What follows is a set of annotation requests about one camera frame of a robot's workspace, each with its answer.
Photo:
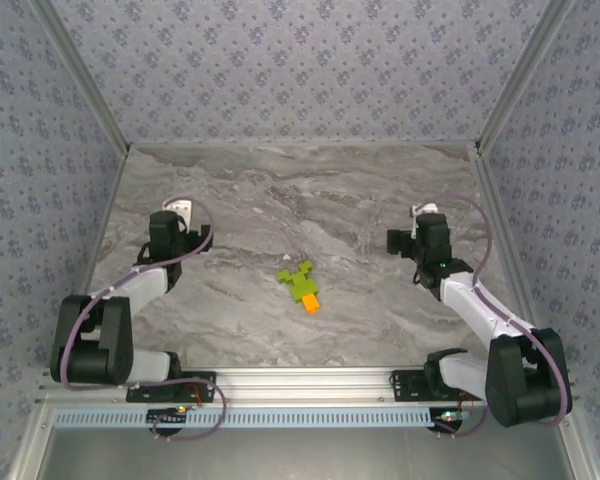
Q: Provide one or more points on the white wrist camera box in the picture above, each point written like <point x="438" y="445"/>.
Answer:
<point x="180" y="206"/>
<point x="427" y="208"/>

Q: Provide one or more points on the aluminium mounting rail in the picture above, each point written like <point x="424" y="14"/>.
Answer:
<point x="305" y="382"/>

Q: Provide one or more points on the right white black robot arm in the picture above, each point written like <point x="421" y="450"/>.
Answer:
<point x="460" y="306"/>

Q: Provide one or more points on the orange lego brick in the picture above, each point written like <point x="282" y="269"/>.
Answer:
<point x="311" y="304"/>

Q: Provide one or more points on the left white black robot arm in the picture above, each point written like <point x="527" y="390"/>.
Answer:
<point x="145" y="293"/>

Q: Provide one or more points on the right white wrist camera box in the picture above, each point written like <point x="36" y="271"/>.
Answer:
<point x="427" y="208"/>

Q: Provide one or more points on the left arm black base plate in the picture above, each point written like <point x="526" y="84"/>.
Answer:
<point x="200" y="386"/>

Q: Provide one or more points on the aluminium corner frame post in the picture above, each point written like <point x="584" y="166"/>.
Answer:
<point x="525" y="75"/>
<point x="80" y="75"/>

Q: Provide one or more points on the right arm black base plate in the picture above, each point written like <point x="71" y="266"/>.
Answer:
<point x="405" y="390"/>

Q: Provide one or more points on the thin aluminium side rail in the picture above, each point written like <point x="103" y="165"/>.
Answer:
<point x="108" y="200"/>

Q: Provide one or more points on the grey metal sheet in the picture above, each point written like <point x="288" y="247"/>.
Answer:
<point x="305" y="455"/>

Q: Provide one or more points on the wide aluminium side rail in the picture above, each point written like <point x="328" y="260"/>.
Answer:
<point x="486" y="175"/>

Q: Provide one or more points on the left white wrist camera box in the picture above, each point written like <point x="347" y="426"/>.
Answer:
<point x="180" y="206"/>

